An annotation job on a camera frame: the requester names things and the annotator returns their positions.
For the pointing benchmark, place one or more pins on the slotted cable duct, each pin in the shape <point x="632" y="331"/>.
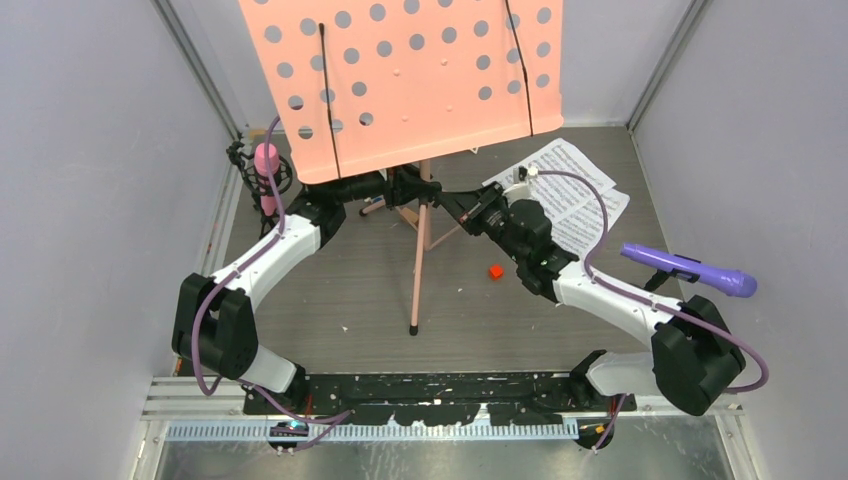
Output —
<point x="271" y="430"/>

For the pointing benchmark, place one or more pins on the pink microphone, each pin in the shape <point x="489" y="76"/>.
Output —
<point x="259" y="171"/>

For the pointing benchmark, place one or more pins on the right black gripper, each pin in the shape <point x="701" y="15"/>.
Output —
<point x="471" y="206"/>

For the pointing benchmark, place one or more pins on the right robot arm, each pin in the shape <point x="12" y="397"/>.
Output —
<point x="689" y="359"/>

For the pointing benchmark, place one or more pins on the purple microphone on round base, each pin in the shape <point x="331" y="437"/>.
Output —
<point x="733" y="283"/>

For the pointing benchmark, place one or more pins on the blue white toy car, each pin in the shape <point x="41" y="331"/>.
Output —
<point x="373" y="204"/>

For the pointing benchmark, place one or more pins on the pink music stand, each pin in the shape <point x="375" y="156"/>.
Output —
<point x="364" y="86"/>

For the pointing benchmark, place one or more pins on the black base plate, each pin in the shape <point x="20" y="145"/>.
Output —
<point x="438" y="399"/>

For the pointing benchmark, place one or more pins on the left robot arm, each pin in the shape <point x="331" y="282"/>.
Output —
<point x="214" y="325"/>

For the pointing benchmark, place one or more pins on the small red cube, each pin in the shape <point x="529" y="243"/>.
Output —
<point x="496" y="272"/>

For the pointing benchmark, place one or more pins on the small wooden block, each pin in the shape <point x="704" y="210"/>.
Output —
<point x="409" y="216"/>

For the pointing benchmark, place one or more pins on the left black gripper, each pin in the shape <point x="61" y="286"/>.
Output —
<point x="404" y="184"/>

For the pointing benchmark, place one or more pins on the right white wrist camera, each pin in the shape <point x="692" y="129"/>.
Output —
<point x="522" y="186"/>

